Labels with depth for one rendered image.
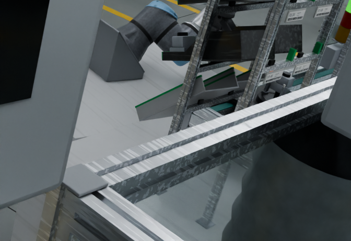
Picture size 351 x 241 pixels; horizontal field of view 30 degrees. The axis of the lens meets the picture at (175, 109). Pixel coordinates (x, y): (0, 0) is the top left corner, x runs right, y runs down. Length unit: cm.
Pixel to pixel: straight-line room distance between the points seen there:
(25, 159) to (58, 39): 7
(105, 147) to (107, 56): 50
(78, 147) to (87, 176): 143
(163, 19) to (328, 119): 182
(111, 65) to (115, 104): 19
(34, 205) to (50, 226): 135
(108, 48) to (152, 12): 23
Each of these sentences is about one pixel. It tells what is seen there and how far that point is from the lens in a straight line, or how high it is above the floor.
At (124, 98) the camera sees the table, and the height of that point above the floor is 86.
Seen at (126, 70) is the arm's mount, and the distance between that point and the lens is 240.
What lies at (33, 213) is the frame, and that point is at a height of 72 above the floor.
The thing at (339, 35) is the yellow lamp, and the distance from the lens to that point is 220.
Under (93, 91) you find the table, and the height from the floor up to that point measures 86.
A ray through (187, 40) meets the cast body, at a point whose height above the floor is 126.
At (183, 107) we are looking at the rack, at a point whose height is 113.
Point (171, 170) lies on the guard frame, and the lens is 54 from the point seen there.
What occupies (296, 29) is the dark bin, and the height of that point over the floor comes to 136.
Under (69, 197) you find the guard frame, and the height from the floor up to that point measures 155.
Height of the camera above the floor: 181
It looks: 24 degrees down
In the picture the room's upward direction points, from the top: 17 degrees clockwise
